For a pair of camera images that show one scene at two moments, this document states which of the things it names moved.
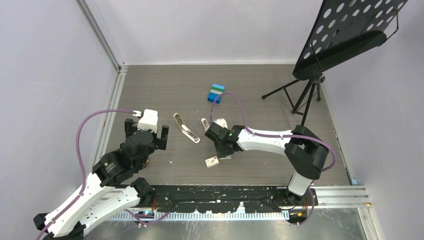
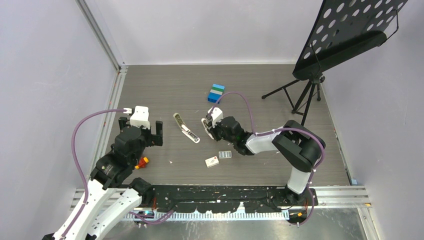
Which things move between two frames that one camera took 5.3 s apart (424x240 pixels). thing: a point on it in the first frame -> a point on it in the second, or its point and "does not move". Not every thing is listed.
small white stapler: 205,124 does not move
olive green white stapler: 185,130 does not move
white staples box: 212,161 does not move
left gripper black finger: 130,126 -> 122,121
